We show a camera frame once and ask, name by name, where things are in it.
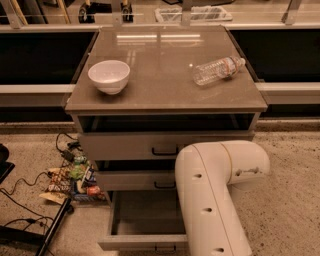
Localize grey drawer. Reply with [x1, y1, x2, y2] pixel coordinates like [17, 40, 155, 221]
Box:
[79, 131, 254, 161]
[98, 190, 188, 255]
[95, 170, 176, 191]

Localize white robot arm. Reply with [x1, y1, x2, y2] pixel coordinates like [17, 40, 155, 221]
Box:
[175, 140, 270, 256]

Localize grey drawer cabinet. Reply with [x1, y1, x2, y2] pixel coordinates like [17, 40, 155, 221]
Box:
[64, 25, 268, 201]

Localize white ceramic bowl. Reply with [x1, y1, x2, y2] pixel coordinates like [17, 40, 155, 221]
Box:
[88, 60, 130, 95]

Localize clear plastic water bottle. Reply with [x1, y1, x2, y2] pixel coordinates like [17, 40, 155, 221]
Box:
[193, 56, 246, 86]

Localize pile of snack packages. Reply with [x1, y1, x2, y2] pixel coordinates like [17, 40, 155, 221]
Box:
[40, 155, 106, 204]

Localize black caster wheel right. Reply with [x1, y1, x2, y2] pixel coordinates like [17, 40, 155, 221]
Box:
[121, 4, 133, 23]

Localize black caster wheel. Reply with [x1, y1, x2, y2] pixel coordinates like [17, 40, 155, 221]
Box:
[121, 4, 133, 23]
[78, 3, 95, 23]

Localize black caster wheel left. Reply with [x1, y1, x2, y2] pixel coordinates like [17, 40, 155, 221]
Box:
[78, 3, 95, 23]

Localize black stand base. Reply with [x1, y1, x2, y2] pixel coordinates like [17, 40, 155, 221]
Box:
[0, 197, 74, 256]

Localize black power adapter cable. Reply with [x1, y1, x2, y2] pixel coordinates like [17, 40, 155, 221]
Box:
[55, 132, 83, 164]

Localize white wire basket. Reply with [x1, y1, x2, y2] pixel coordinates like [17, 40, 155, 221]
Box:
[154, 6, 233, 23]

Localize black floor cables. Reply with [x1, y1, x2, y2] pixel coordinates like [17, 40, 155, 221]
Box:
[0, 171, 55, 234]

